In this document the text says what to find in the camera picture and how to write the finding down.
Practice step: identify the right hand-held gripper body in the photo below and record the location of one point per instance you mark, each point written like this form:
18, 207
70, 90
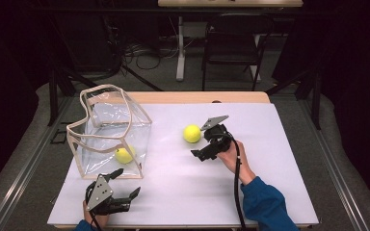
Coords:
218, 138

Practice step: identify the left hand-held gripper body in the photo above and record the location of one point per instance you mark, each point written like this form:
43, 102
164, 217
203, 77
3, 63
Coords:
100, 194

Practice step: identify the yellow tennis ball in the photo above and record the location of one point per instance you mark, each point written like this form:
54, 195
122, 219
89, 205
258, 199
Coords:
192, 133
124, 154

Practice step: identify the clear plastic bag beige trim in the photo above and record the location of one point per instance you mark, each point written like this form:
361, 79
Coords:
109, 134

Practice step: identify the person's left hand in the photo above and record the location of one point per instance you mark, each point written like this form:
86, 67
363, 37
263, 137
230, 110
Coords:
95, 219

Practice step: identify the person's right hand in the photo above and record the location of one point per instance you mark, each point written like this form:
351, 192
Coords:
237, 160

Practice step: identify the white table mat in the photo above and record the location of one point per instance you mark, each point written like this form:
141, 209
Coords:
186, 192

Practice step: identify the wooden table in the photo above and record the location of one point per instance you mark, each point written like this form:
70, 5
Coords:
189, 97

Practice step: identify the black folding chair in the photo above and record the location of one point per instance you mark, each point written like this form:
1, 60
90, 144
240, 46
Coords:
234, 48

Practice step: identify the black metal stand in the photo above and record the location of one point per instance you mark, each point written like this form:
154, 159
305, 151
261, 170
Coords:
311, 93
56, 89

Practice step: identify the background desk white leg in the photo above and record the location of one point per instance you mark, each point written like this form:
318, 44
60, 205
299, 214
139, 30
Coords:
231, 3

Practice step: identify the metal floor rail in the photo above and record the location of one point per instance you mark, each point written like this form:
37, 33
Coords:
334, 170
22, 170

